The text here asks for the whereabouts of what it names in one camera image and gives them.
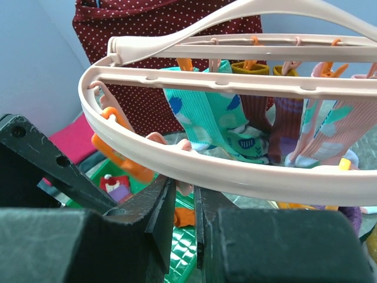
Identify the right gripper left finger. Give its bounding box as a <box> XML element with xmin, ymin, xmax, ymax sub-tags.
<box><xmin>1</xmin><ymin>176</ymin><xmax>176</xmax><ymax>282</ymax></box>

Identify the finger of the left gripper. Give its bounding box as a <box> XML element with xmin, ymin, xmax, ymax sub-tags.
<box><xmin>1</xmin><ymin>114</ymin><xmax>116</xmax><ymax>212</ymax></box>

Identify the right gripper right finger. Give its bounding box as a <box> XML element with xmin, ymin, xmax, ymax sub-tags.
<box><xmin>194</xmin><ymin>187</ymin><xmax>374</xmax><ymax>282</ymax></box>

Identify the maroon yellow striped sock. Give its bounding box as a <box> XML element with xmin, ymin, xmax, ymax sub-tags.
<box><xmin>338</xmin><ymin>206</ymin><xmax>362</xmax><ymax>237</ymax></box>

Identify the pink round clip hanger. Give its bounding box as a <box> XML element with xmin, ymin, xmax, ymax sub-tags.
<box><xmin>78</xmin><ymin>1</ymin><xmax>376</xmax><ymax>206</ymax></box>

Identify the folded pink cloth stack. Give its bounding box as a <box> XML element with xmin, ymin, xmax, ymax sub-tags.
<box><xmin>48</xmin><ymin>114</ymin><xmax>97</xmax><ymax>164</ymax></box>

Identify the orange sock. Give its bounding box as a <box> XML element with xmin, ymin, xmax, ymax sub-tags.
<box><xmin>174</xmin><ymin>208</ymin><xmax>195</xmax><ymax>228</ymax></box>

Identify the red sock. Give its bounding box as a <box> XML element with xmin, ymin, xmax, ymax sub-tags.
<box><xmin>100</xmin><ymin>174</ymin><xmax>130</xmax><ymax>194</ymax></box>

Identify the dark red dotted garment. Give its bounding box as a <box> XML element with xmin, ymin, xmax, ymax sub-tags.
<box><xmin>72</xmin><ymin>0</ymin><xmax>263</xmax><ymax>136</ymax></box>

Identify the maroon purple hanging sock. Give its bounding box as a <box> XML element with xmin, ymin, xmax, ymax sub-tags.
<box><xmin>231</xmin><ymin>61</ymin><xmax>273</xmax><ymax>135</ymax></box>

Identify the teal patterned hanging sock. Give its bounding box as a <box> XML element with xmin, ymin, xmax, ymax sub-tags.
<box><xmin>160</xmin><ymin>66</ymin><xmax>216</xmax><ymax>151</ymax></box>

